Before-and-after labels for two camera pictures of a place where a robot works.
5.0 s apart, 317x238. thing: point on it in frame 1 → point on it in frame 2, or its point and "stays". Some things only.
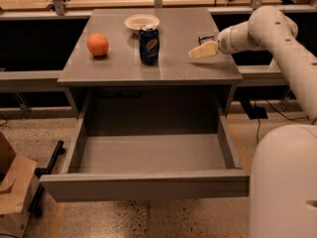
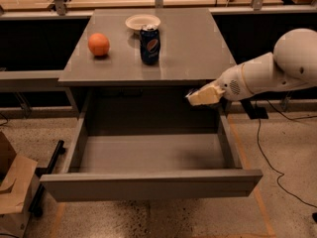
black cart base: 34,206 stays
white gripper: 225,43 → 231,85
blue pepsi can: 149,44 stays
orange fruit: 97,44 stays
